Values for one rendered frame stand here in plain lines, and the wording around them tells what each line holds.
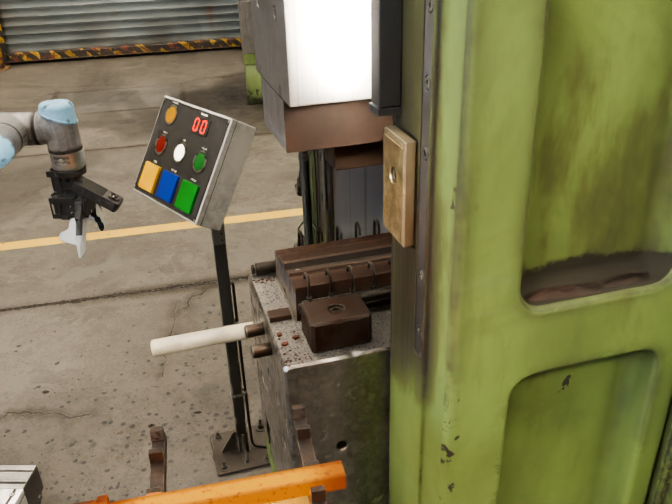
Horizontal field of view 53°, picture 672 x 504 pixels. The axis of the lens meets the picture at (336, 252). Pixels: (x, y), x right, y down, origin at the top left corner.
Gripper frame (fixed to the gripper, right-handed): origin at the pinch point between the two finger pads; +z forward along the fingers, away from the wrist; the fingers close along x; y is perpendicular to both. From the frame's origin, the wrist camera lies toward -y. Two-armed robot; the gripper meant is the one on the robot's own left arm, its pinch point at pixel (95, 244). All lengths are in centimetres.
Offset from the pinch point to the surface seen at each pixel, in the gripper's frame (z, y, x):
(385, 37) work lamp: -56, -69, 47
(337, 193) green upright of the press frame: -13, -60, 1
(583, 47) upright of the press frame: -55, -95, 53
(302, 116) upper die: -40, -56, 31
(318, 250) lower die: -6, -56, 15
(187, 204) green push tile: -6.2, -21.4, -9.8
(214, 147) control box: -19.6, -28.9, -14.4
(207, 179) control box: -12.6, -27.2, -10.4
